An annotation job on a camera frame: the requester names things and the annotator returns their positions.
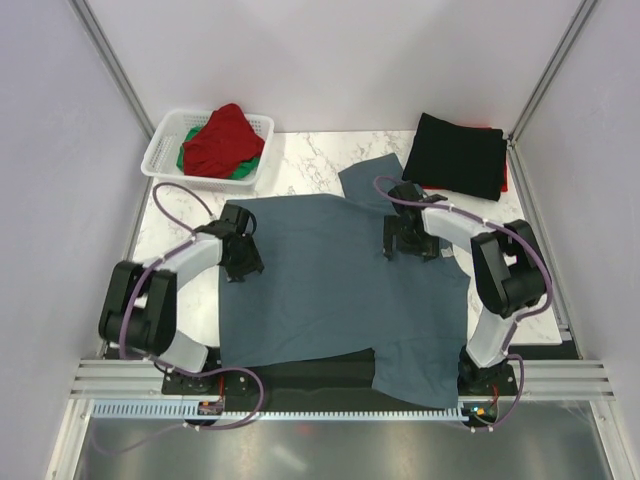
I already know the blue-grey t shirt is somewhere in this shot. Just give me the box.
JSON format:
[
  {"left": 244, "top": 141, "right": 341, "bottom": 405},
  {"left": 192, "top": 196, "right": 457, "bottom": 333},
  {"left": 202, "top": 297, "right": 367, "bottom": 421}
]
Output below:
[{"left": 218, "top": 154, "right": 470, "bottom": 409}]

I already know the white plastic basket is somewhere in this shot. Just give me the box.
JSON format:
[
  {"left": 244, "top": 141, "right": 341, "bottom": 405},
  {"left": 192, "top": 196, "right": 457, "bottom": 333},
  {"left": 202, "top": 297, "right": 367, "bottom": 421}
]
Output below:
[{"left": 141, "top": 104, "right": 274, "bottom": 193}]

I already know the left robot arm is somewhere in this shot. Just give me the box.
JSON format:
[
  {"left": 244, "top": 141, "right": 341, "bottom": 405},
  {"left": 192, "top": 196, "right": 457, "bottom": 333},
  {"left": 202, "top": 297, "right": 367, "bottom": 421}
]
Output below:
[{"left": 98, "top": 205, "right": 264, "bottom": 393}]

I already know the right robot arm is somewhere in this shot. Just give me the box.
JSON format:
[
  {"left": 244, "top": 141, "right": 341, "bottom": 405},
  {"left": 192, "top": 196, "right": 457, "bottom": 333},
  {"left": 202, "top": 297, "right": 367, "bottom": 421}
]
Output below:
[{"left": 374, "top": 177, "right": 552, "bottom": 394}]

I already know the green t shirt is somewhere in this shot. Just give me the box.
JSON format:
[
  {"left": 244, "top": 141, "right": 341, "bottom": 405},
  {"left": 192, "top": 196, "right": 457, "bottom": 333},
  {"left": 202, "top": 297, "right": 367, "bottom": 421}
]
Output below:
[{"left": 176, "top": 126, "right": 261, "bottom": 180}]

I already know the dark red t shirt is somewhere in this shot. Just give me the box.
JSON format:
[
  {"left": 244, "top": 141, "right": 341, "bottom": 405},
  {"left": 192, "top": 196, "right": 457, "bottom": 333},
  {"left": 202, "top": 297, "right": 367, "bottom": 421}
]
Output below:
[{"left": 183, "top": 103, "right": 265, "bottom": 179}]

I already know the folded black t shirt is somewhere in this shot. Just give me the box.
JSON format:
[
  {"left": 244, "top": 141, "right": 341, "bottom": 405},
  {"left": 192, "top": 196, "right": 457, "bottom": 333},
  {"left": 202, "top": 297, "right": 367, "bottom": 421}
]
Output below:
[{"left": 401, "top": 112, "right": 505, "bottom": 203}]

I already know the folded red t shirt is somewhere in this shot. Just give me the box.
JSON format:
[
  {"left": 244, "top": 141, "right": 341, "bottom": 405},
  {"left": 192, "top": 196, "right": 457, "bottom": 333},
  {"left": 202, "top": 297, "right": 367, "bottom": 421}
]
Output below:
[{"left": 418, "top": 119, "right": 510, "bottom": 194}]

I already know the right aluminium frame post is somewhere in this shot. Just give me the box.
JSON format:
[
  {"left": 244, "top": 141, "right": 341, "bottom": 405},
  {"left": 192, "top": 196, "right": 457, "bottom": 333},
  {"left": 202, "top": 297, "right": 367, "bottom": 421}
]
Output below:
[{"left": 505, "top": 0, "right": 600, "bottom": 146}]

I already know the aluminium frame post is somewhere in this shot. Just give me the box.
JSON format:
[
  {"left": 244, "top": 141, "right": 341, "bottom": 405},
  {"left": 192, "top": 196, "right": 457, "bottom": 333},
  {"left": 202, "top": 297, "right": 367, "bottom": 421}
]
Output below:
[
  {"left": 505, "top": 0, "right": 600, "bottom": 146},
  {"left": 69, "top": 0, "right": 155, "bottom": 140}
]

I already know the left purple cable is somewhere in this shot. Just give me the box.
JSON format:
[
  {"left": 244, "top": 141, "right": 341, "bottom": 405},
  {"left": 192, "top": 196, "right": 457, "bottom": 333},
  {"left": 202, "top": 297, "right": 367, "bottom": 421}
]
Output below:
[{"left": 119, "top": 182, "right": 226, "bottom": 366}]

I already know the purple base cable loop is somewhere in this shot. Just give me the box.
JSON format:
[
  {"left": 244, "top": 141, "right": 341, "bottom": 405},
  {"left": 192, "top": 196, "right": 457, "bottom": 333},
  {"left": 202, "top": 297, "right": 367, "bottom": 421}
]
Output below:
[{"left": 164, "top": 367, "right": 266, "bottom": 434}]

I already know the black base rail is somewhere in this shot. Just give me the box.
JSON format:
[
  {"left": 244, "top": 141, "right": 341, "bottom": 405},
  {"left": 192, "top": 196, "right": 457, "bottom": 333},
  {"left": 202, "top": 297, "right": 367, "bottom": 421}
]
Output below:
[{"left": 161, "top": 344, "right": 517, "bottom": 412}]

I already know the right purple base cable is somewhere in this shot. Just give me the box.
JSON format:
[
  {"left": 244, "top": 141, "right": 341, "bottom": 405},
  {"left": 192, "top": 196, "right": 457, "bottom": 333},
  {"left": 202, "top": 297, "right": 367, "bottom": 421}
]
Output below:
[{"left": 464, "top": 357, "right": 525, "bottom": 435}]

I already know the white slotted cable duct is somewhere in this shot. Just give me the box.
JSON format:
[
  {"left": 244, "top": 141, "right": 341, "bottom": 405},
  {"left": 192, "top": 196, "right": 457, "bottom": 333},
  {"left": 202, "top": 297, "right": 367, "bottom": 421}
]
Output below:
[{"left": 91, "top": 399, "right": 496, "bottom": 421}]

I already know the left aluminium frame post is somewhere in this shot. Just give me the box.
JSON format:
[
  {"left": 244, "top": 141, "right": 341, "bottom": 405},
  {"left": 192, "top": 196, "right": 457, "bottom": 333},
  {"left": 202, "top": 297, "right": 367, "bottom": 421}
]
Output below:
[{"left": 69, "top": 0, "right": 155, "bottom": 140}]

